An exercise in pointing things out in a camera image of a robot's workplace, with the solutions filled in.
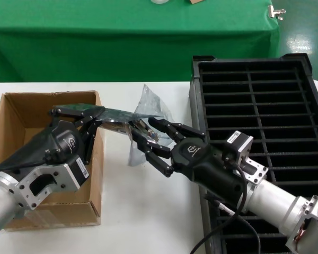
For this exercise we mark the transparent antistatic bag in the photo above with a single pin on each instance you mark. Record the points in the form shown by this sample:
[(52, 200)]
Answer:
[(151, 103)]

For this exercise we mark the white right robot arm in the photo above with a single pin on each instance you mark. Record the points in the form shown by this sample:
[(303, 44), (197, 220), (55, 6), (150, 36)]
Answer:
[(275, 198)]

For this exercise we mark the small open cardboard box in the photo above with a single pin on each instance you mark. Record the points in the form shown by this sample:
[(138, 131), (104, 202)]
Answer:
[(196, 1)]

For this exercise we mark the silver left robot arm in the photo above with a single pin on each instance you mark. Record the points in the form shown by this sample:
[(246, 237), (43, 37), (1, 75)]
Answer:
[(2, 203)]

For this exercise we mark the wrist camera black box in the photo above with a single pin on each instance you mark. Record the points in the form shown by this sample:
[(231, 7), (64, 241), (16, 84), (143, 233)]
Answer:
[(241, 143), (78, 174)]

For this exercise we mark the graphics card with metal bracket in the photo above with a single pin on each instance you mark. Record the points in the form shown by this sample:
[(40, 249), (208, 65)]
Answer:
[(145, 132)]

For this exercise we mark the green cloth covered table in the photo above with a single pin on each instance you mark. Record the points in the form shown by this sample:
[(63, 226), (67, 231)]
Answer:
[(122, 39)]

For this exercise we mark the silver binder clip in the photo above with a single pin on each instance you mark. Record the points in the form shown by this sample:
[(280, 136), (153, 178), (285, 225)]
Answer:
[(277, 12)]

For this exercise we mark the left aluminium camera bracket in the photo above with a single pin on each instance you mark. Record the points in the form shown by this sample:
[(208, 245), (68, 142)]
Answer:
[(55, 180)]

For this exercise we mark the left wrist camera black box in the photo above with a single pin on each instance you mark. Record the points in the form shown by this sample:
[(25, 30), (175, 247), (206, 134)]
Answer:
[(78, 174)]

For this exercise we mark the brown cardboard box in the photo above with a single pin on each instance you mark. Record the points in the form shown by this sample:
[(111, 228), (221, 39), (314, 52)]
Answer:
[(21, 113)]

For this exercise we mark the clear tape roll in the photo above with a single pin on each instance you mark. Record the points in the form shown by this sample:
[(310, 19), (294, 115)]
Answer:
[(160, 1)]

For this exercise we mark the black slotted container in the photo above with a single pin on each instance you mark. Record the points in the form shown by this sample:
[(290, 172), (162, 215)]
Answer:
[(254, 105)]

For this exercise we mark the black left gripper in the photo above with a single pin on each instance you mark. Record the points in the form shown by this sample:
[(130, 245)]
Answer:
[(66, 143)]

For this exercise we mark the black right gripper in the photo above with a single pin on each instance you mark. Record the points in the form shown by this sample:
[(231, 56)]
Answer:
[(198, 161)]

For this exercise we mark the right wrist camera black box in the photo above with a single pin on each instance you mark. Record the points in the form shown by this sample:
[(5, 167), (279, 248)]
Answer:
[(241, 143)]

